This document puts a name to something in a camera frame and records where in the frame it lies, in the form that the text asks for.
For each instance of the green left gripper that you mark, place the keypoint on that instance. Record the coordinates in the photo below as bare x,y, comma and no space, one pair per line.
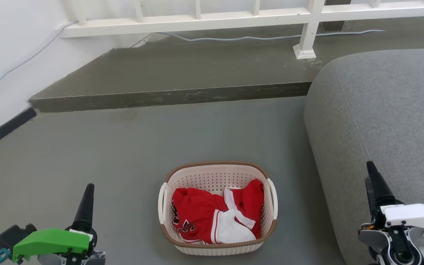
50,241

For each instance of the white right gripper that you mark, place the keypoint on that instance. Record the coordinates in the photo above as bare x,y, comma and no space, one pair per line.
414,215

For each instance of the cream perforated laundry basket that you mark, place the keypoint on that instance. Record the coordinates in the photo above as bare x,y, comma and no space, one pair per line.
212,176

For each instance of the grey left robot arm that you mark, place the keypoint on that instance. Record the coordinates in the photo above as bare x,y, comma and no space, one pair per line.
53,260

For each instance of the grey fabric sofa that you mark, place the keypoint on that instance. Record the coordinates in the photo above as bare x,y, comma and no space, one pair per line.
381,110

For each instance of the black baseboard strip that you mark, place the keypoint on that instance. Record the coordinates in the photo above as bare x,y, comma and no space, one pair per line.
6,129

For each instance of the red white basketball jersey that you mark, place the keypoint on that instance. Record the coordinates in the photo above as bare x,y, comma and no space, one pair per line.
197,206

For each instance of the raised concrete step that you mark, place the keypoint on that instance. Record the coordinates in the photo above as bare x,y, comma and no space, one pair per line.
197,70

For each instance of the white railing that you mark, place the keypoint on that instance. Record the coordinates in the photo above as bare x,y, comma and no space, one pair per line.
197,21

